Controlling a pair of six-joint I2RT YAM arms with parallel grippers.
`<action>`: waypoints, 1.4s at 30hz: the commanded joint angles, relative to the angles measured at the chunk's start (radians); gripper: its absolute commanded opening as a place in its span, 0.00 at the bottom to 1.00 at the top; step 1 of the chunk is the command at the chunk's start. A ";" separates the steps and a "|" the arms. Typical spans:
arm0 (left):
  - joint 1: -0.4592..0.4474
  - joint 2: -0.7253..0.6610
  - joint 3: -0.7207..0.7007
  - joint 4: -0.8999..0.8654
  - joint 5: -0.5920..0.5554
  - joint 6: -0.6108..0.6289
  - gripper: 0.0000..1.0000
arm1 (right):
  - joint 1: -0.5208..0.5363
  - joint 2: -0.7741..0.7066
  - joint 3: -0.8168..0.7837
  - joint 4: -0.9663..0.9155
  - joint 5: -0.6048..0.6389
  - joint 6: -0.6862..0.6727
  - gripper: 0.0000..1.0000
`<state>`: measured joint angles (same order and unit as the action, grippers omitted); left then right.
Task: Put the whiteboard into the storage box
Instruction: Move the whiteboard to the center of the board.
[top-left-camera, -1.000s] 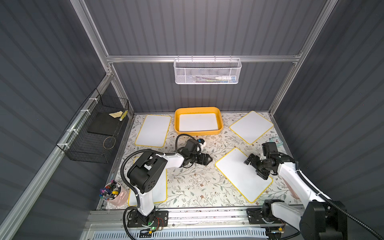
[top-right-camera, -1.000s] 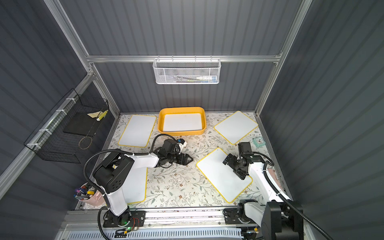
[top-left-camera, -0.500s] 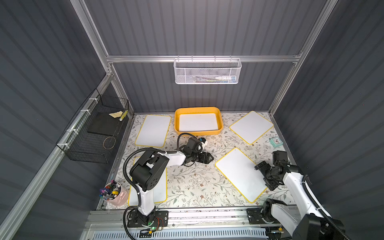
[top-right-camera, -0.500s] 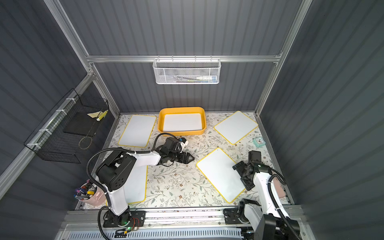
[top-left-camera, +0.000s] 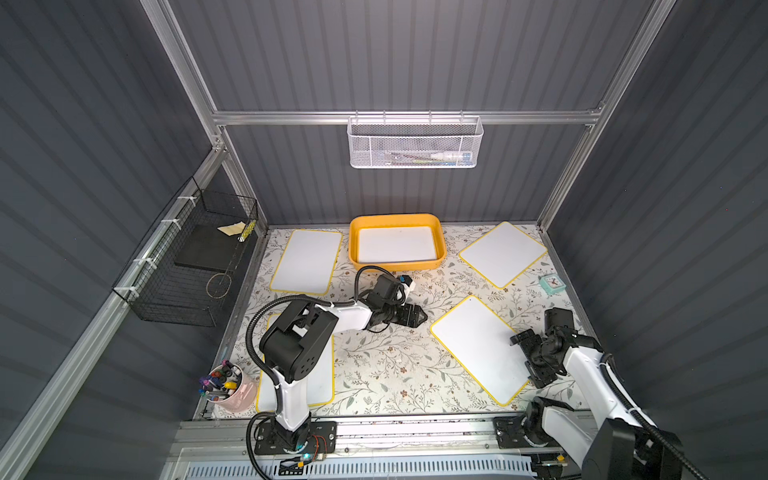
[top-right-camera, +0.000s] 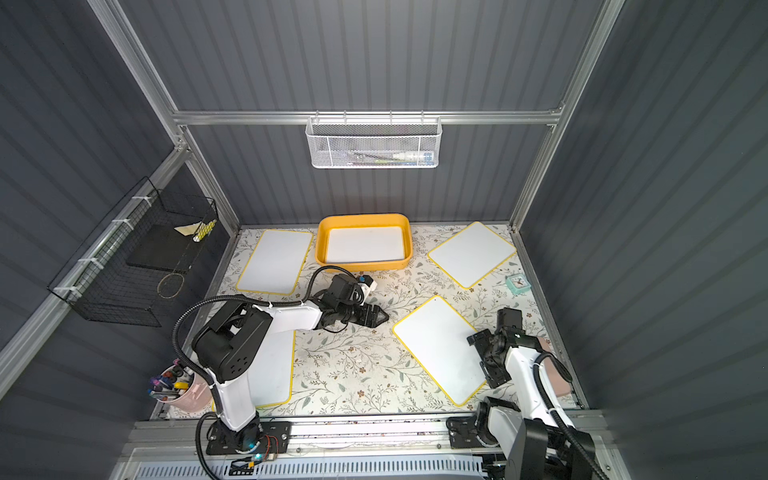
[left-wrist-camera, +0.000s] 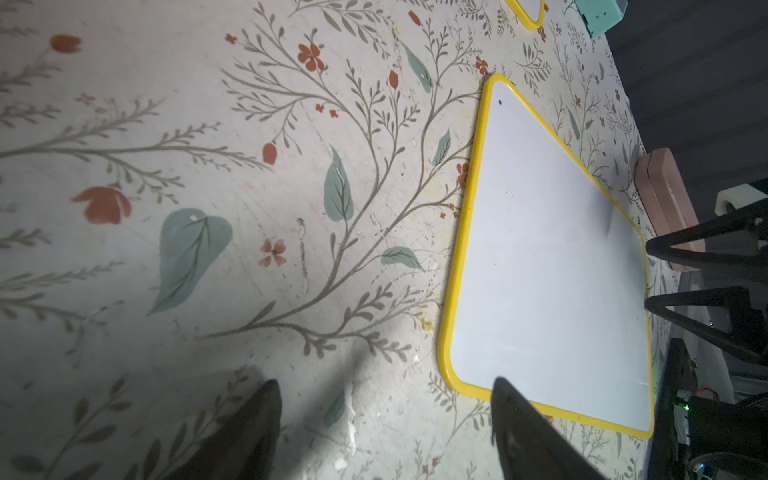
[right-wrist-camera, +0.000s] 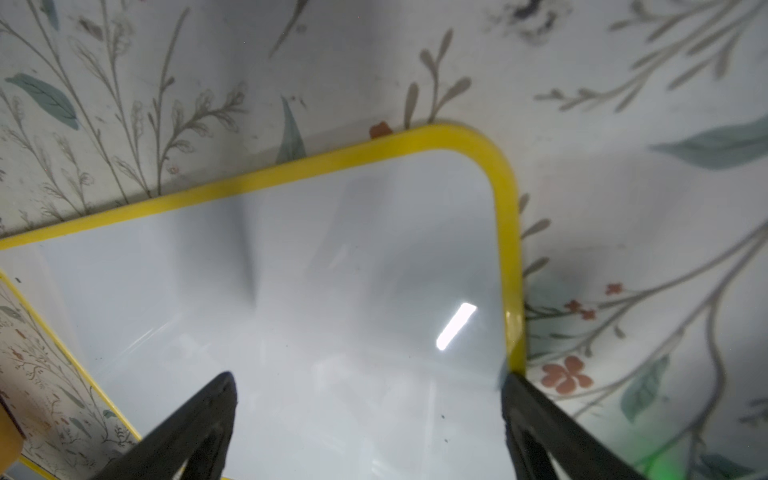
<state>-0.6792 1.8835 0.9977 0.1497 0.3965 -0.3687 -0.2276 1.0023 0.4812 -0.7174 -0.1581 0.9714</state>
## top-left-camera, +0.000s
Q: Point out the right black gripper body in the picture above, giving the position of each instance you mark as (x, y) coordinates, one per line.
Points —
(534, 354)

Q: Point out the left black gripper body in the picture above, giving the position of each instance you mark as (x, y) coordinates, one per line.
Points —
(408, 315)

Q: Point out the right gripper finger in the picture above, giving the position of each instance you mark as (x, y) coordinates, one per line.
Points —
(541, 375)
(528, 341)

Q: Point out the whiteboard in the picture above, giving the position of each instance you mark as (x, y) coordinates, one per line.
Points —
(320, 383)
(307, 263)
(396, 245)
(480, 341)
(503, 254)

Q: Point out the yellow plastic storage box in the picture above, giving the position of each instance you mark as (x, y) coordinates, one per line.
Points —
(398, 220)

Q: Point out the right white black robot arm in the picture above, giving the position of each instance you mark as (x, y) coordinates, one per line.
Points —
(614, 438)

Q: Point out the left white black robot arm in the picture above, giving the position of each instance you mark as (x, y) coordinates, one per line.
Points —
(287, 337)

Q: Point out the floral table mat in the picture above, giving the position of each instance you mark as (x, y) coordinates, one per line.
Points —
(402, 371)

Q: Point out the small teal clock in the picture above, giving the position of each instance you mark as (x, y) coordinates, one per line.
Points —
(552, 284)

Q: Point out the white marker in basket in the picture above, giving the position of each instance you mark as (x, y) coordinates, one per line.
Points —
(452, 157)

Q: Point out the yellow sticky note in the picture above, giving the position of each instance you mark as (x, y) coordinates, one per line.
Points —
(233, 229)

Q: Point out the pink pen cup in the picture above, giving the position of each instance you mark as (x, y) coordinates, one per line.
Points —
(228, 386)

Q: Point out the black pad in basket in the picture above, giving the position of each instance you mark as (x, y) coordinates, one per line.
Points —
(206, 248)

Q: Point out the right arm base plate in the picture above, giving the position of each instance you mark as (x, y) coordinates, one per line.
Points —
(518, 432)

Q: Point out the aluminium rail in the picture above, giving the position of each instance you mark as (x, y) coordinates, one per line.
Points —
(392, 435)

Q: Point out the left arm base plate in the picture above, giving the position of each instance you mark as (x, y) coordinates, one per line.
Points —
(311, 437)

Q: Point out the white wire mesh basket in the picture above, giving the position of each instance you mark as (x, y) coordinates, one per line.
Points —
(406, 142)

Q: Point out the black wire basket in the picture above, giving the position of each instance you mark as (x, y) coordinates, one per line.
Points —
(192, 270)

